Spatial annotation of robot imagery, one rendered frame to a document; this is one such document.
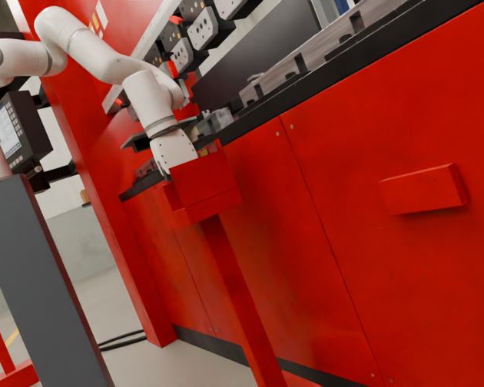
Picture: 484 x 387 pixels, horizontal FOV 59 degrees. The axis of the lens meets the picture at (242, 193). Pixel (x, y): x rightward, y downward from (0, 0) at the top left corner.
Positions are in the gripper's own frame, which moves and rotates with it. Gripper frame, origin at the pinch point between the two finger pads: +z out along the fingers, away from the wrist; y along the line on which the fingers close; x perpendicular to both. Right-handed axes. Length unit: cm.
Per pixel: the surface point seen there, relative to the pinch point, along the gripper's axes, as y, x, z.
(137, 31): -33, -58, -65
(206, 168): -3.8, 5.0, -2.7
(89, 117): -20, -136, -56
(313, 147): -19.1, 28.4, 3.6
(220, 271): 2.6, -2.0, 23.6
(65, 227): -50, -772, -22
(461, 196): -17, 59, 20
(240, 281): -1.4, -1.9, 29.0
